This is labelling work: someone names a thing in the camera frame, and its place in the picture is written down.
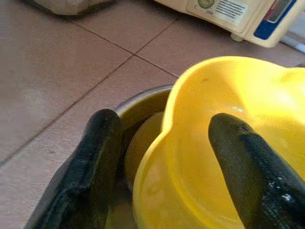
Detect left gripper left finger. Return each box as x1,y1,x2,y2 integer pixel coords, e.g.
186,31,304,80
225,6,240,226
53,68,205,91
23,108,122,229

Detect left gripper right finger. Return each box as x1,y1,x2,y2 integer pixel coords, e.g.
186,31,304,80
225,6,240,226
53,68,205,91
208,113,305,229

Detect stainless steel bowl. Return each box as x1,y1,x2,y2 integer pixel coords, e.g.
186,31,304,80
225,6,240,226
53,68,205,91
102,83,174,229

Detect beige water ionizer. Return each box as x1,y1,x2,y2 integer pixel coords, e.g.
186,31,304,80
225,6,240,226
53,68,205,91
152,0,305,48

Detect clear container brown contents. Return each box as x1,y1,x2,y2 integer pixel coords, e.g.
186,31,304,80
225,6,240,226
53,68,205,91
22,0,117,17

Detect thin white water hose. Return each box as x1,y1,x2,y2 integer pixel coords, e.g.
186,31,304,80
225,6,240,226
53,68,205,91
280,34,305,52

